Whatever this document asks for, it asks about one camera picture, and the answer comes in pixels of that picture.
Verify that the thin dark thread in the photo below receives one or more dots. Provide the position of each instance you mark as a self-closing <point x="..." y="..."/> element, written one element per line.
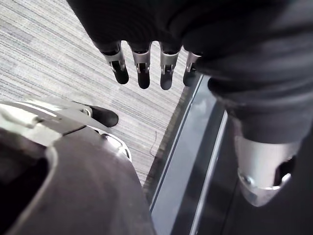
<point x="152" y="144"/>

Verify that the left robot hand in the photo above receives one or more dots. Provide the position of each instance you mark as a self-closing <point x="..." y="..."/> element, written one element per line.
<point x="220" y="36"/>

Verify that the silver robot leg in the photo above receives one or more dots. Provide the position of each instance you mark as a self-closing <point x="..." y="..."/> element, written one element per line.
<point x="71" y="169"/>

